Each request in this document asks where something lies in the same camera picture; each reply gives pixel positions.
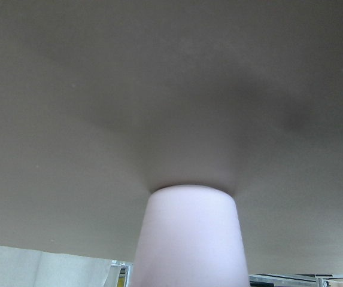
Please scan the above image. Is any pink plastic cup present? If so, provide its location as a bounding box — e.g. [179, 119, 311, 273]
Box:
[130, 185, 250, 287]

